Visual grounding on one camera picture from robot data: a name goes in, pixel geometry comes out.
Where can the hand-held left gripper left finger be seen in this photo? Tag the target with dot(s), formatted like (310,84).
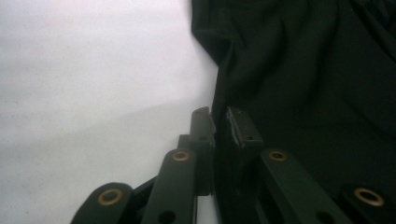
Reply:
(204,149)

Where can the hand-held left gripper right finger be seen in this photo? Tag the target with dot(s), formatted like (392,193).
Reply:
(243,140)

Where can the black pants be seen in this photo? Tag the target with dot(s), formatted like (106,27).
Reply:
(311,77)

